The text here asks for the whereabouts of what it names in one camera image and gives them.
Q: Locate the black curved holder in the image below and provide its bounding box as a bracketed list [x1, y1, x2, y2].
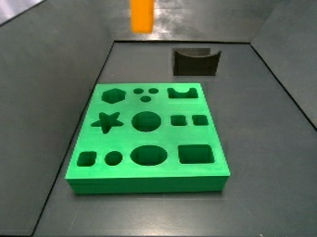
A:
[173, 48, 222, 76]

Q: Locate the orange rectangular block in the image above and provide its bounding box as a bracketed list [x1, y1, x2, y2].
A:
[130, 0, 156, 33]

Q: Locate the green shape sorting board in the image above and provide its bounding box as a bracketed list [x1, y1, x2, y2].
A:
[66, 83, 230, 194]

